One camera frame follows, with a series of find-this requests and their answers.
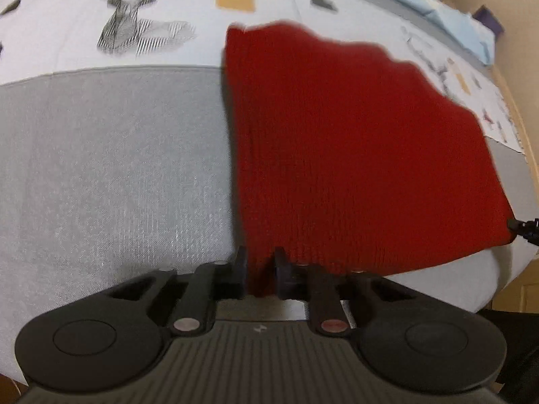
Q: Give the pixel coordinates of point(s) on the light blue blanket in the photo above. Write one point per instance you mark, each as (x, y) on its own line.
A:
(454, 20)

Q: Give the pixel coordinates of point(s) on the deer print bed sheet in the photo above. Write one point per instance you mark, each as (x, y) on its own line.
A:
(105, 155)

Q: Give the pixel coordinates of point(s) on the red knit sweater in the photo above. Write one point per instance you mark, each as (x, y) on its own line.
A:
(345, 147)

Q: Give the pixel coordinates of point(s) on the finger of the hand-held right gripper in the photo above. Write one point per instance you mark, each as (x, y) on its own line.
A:
(526, 226)

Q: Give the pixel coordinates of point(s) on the wooden bed frame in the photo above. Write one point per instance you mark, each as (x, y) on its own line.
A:
(516, 123)

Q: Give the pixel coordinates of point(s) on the purple object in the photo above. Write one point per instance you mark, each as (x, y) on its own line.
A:
(489, 19)

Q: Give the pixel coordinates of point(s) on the dark cloth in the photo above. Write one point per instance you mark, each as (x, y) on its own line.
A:
(520, 357)

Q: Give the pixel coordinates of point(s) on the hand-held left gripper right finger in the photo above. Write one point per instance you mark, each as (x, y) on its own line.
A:
(281, 271)

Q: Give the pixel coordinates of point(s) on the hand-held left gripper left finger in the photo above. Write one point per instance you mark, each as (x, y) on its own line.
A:
(240, 270)

